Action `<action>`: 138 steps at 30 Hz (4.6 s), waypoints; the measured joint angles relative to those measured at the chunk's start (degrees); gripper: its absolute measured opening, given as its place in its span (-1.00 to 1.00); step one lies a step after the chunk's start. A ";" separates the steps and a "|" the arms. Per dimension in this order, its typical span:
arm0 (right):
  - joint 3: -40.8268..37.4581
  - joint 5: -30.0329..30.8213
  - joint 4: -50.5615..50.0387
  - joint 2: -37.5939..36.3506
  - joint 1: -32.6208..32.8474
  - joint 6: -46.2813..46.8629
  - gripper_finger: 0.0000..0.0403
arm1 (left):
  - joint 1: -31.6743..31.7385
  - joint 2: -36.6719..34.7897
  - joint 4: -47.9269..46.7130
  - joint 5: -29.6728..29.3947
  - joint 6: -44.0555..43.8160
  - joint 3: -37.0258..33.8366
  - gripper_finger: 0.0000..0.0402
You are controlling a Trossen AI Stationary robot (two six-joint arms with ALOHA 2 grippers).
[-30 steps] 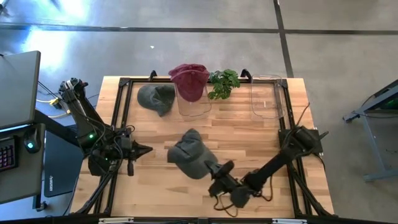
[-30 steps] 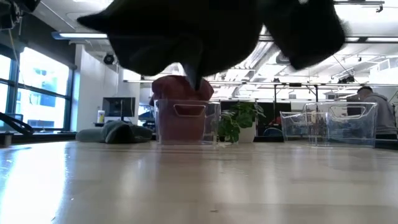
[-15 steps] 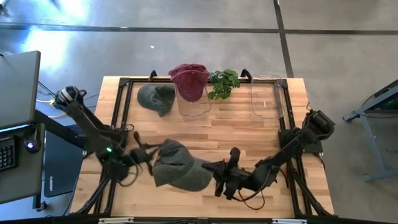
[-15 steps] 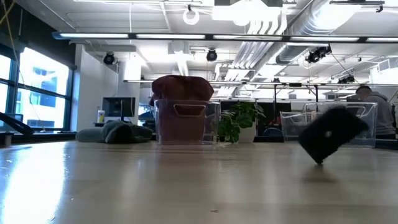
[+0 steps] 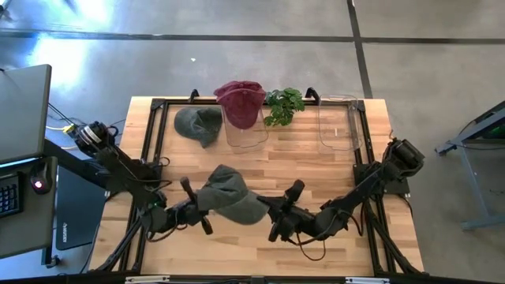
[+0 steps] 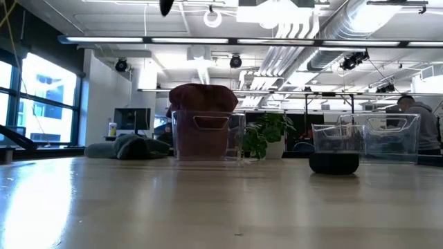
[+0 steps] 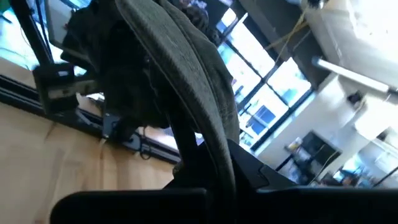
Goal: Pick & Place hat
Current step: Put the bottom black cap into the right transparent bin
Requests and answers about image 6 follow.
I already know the dark grey beanie hat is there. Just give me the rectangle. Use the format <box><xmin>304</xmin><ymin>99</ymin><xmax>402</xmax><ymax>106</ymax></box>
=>
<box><xmin>84</xmin><ymin>133</ymin><xmax>171</xmax><ymax>161</ymax></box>
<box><xmin>308</xmin><ymin>151</ymin><xmax>361</xmax><ymax>176</ymax></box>

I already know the long ceiling light strip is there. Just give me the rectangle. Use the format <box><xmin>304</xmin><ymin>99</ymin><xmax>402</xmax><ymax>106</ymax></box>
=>
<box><xmin>57</xmin><ymin>34</ymin><xmax>443</xmax><ymax>49</ymax></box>

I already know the black desk monitor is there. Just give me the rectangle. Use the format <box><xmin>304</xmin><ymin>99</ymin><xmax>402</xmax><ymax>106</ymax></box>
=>
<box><xmin>113</xmin><ymin>107</ymin><xmax>152</xmax><ymax>136</ymax></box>

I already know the large window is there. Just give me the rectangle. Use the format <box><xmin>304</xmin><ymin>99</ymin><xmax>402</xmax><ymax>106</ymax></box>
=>
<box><xmin>0</xmin><ymin>51</ymin><xmax>82</xmax><ymax>146</ymax></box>

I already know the clear plastic bin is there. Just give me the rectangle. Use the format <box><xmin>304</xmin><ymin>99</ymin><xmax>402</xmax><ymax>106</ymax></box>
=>
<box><xmin>171</xmin><ymin>109</ymin><xmax>246</xmax><ymax>162</ymax></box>
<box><xmin>310</xmin><ymin>113</ymin><xmax>422</xmax><ymax>165</ymax></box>

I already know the green leafy plant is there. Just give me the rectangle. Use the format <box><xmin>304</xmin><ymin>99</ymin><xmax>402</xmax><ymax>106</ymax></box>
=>
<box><xmin>242</xmin><ymin>112</ymin><xmax>297</xmax><ymax>160</ymax></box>

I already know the white plant pot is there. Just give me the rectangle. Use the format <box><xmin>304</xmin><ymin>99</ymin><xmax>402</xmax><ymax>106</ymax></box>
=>
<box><xmin>264</xmin><ymin>135</ymin><xmax>286</xmax><ymax>160</ymax></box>

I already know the person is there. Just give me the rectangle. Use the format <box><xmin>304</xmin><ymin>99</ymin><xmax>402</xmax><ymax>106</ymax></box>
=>
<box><xmin>385</xmin><ymin>95</ymin><xmax>443</xmax><ymax>156</ymax></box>

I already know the white hanging ring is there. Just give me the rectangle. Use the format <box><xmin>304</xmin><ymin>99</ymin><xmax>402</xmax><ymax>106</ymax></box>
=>
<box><xmin>203</xmin><ymin>9</ymin><xmax>223</xmax><ymax>29</ymax></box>

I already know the yellow hanging cable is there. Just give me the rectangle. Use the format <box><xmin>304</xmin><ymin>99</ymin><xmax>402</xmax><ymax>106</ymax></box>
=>
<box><xmin>0</xmin><ymin>0</ymin><xmax>18</xmax><ymax>28</ymax></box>

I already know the silver ventilation duct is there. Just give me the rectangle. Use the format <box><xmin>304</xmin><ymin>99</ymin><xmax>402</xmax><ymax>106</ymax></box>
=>
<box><xmin>306</xmin><ymin>0</ymin><xmax>402</xmax><ymax>73</ymax></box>

